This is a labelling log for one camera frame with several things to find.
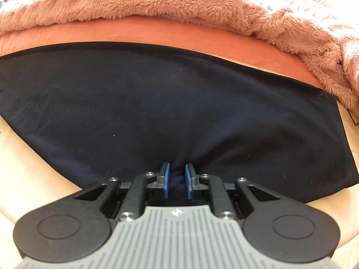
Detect salmon pink bed sheet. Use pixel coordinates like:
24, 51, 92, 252
1, 16, 322, 87

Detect fluffy pink blanket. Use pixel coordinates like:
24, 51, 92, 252
1, 0, 358, 112

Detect beige leather mattress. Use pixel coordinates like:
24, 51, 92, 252
0, 100, 359, 258

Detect black pants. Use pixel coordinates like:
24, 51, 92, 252
1, 43, 358, 202

